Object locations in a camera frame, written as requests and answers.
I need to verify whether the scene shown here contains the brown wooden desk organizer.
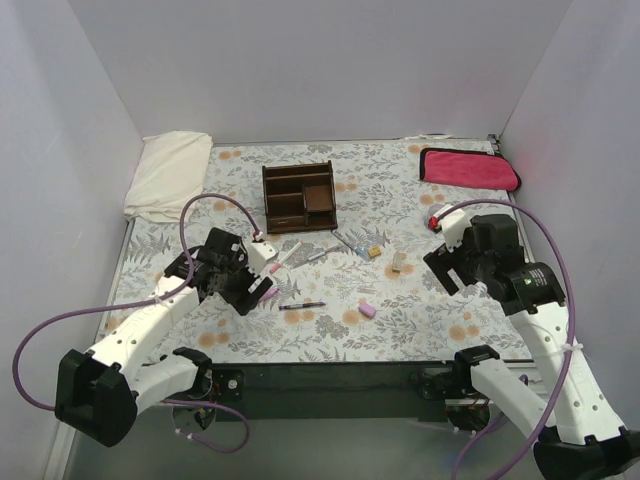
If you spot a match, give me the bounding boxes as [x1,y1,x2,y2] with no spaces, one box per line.
[262,161,338,234]

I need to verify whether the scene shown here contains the white folded cloth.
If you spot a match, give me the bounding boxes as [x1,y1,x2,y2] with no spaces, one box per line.
[124,131,213,223]

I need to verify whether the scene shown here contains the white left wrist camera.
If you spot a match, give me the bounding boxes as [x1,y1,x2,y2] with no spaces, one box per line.
[246,241,279,275]

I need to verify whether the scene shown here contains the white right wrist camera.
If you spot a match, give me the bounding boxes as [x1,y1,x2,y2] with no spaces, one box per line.
[437,205,471,248]

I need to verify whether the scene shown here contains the pink white pen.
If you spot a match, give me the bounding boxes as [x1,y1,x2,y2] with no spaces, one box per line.
[269,241,303,274]

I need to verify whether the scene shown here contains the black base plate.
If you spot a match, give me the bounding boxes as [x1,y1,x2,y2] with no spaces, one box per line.
[154,360,501,421]

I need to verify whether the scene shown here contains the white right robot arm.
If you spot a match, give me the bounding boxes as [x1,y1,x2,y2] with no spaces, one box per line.
[424,210,639,479]

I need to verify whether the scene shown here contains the clear round pin box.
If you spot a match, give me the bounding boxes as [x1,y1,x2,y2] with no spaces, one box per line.
[425,204,446,233]

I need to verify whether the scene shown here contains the pink eraser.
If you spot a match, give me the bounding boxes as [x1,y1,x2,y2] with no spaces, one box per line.
[358,302,377,319]

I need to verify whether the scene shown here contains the grey white pen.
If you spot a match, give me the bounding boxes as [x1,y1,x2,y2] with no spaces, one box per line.
[306,245,341,262]

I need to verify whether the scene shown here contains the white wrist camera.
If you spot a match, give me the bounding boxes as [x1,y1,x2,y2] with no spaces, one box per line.
[246,241,279,275]
[437,205,471,248]

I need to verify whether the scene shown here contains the red microfiber cloth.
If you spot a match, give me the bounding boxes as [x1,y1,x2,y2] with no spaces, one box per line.
[419,148,522,192]

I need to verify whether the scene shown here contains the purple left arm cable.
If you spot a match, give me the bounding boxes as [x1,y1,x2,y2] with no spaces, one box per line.
[11,193,265,454]

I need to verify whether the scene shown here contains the white grey eraser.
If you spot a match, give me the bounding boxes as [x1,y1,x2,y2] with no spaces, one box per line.
[391,252,405,273]

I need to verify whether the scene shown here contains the floral table mat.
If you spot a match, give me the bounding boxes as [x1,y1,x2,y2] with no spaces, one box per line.
[114,141,528,363]

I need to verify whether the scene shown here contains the blue correction pen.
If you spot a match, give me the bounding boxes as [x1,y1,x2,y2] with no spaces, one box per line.
[331,230,369,260]

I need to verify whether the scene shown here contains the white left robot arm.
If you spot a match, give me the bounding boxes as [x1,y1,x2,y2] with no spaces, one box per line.
[54,228,278,447]

